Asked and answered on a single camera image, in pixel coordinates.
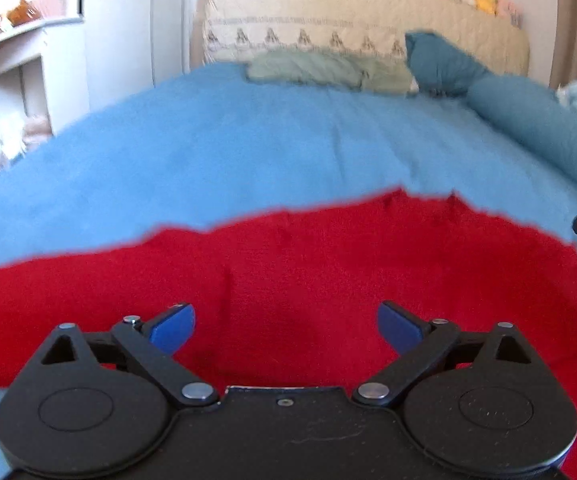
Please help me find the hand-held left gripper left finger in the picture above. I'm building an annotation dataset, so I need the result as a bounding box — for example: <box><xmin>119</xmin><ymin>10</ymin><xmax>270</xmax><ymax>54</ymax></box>
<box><xmin>34</xmin><ymin>302</ymin><xmax>220</xmax><ymax>409</ymax></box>

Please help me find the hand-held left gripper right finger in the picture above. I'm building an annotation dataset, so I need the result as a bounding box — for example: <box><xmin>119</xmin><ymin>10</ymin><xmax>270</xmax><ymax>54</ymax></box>
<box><xmin>351</xmin><ymin>300</ymin><xmax>537</xmax><ymax>408</ymax></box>

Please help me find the red garment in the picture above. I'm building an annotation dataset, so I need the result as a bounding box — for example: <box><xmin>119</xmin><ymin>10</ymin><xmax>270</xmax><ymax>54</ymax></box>
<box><xmin>0</xmin><ymin>187</ymin><xmax>577</xmax><ymax>480</ymax></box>

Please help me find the teal bolster pillow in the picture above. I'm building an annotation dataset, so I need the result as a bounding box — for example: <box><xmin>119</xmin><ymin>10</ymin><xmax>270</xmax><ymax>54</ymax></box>
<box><xmin>405</xmin><ymin>31</ymin><xmax>577</xmax><ymax>196</ymax></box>

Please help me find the blue bed blanket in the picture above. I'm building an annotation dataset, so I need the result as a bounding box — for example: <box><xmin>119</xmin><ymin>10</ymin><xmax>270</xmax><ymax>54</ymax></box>
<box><xmin>0</xmin><ymin>62</ymin><xmax>577</xmax><ymax>480</ymax></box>

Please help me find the pale pink plush toy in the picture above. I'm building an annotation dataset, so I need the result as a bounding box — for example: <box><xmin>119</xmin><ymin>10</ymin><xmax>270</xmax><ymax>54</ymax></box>
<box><xmin>497</xmin><ymin>0</ymin><xmax>523</xmax><ymax>28</ymax></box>

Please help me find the pale green pillow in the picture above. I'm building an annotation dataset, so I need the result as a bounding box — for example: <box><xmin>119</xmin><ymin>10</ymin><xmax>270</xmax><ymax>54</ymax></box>
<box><xmin>246</xmin><ymin>49</ymin><xmax>419</xmax><ymax>95</ymax></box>

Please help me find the white wardrobe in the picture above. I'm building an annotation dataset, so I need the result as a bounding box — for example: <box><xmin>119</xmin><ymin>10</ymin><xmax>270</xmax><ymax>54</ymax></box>
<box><xmin>81</xmin><ymin>0</ymin><xmax>185</xmax><ymax>113</ymax></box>

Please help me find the white shelf unit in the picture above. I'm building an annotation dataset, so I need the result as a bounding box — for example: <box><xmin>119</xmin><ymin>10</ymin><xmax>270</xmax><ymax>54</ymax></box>
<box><xmin>0</xmin><ymin>0</ymin><xmax>90</xmax><ymax>196</ymax></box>

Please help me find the cream patterned headboard cover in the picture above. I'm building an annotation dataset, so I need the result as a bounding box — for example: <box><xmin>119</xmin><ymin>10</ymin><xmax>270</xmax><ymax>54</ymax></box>
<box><xmin>202</xmin><ymin>0</ymin><xmax>530</xmax><ymax>78</ymax></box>

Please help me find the orange plush toy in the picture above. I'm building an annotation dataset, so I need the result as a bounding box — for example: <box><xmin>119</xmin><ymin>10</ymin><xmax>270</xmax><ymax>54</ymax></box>
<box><xmin>6</xmin><ymin>0</ymin><xmax>36</xmax><ymax>27</ymax></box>

